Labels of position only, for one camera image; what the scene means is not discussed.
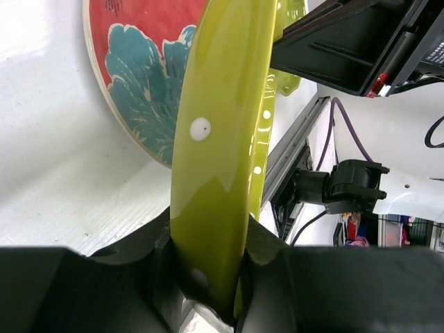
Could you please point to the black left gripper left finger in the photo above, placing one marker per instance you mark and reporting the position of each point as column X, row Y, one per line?
column 128, row 286

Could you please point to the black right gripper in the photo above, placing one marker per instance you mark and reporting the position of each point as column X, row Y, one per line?
column 349, row 44

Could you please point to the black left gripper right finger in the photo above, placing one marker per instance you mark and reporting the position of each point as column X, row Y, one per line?
column 338, row 289

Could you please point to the green polka dot bowl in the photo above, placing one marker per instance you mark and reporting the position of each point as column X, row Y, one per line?
column 213, row 155
column 289, row 28

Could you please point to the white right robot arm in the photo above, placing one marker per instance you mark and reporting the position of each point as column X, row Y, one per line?
column 367, row 186

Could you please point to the red plate with teal flower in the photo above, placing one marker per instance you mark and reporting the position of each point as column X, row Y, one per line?
column 139, row 51

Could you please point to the aluminium front rail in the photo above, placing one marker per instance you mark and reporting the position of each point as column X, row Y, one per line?
column 286, row 151

